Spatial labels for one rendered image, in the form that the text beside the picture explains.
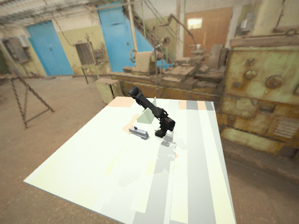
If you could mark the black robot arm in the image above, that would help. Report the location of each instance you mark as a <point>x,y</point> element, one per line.
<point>136,94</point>

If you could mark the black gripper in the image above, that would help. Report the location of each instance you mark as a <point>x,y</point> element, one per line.
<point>162,131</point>

